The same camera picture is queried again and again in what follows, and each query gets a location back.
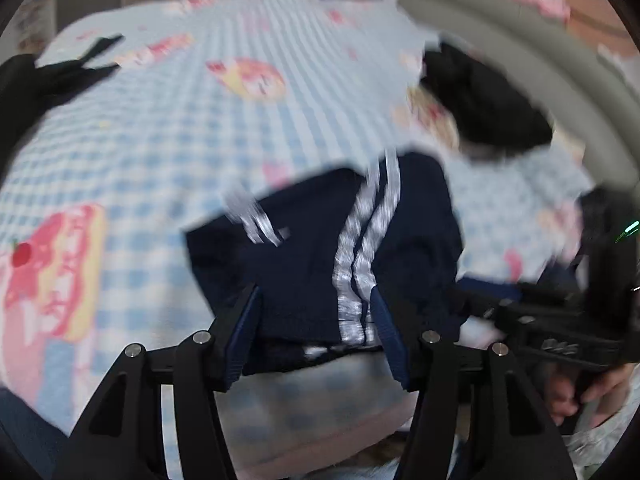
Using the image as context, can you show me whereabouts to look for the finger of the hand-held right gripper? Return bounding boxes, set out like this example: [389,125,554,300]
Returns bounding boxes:
[455,277,526,321]

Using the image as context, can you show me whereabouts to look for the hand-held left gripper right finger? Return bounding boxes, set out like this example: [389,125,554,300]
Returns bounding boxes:
[369,290,578,480]

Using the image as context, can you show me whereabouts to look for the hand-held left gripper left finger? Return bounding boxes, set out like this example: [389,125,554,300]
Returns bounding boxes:
[52,284,263,480]

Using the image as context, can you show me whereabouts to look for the navy white-striped pants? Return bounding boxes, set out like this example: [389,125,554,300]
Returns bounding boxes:
[185,149,521,378]

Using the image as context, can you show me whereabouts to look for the person's right forearm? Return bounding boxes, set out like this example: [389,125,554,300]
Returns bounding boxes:
[567,405,631,471]

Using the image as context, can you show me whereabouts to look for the person's right hand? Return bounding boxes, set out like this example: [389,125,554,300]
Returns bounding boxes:
[547,362,637,428]

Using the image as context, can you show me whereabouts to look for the black garment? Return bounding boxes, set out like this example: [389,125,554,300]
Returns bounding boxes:
[0,34,125,126]
[419,42,555,161]

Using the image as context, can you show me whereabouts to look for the blue checked printed bed sheet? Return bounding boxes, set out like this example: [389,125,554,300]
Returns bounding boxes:
[0,0,601,466]

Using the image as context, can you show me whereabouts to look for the grey padded bed frame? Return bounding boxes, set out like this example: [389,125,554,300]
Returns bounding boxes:
[397,0,640,191]

